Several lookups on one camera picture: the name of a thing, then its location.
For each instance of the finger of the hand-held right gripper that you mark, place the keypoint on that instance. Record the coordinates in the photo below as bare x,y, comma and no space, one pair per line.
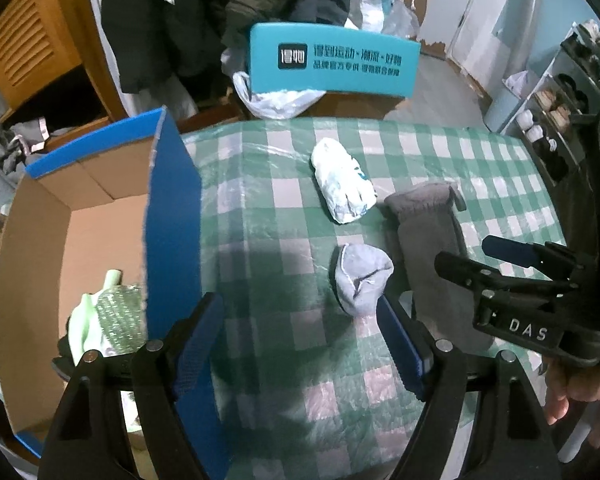
460,267
505,249

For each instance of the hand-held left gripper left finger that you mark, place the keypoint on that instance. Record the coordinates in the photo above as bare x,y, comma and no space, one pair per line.
200,340

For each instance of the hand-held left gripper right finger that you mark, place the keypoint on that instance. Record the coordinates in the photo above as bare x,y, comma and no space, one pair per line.
397,345

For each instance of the grey sock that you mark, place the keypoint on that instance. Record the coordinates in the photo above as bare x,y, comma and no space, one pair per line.
430,240

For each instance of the blue-grey sock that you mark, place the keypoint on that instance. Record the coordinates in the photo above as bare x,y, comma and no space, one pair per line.
360,275

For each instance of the dark green textured cloth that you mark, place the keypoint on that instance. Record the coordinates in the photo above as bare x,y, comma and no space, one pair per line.
122,315

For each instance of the light green sock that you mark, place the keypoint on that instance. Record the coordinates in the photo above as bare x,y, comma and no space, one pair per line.
82,320

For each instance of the blue-rimmed cardboard box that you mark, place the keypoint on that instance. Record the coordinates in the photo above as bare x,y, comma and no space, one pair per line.
55,240

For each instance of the person's right hand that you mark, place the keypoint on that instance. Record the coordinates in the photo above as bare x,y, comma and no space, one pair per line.
560,390

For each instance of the green checkered tablecloth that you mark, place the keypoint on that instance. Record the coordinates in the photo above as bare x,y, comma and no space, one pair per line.
280,240

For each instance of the light blue bin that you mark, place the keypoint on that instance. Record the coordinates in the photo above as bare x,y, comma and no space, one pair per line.
505,110

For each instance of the rolled white patterned sock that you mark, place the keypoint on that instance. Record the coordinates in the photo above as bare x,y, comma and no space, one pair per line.
342,185

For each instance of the shoe rack with shoes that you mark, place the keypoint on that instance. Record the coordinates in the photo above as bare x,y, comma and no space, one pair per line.
555,110

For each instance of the brown cardboard box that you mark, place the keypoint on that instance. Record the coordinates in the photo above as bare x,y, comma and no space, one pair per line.
350,106

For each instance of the white door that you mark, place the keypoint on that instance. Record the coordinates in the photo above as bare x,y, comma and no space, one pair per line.
485,20

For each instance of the teal printed box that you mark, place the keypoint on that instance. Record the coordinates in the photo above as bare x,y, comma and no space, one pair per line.
330,60

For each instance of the white plastic bag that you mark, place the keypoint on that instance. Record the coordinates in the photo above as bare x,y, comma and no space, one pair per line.
275,100

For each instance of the pile of grey clothes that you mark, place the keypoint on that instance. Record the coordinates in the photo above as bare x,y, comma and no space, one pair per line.
0,145

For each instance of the black hanging coat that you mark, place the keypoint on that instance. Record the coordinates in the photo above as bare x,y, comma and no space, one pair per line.
135,25

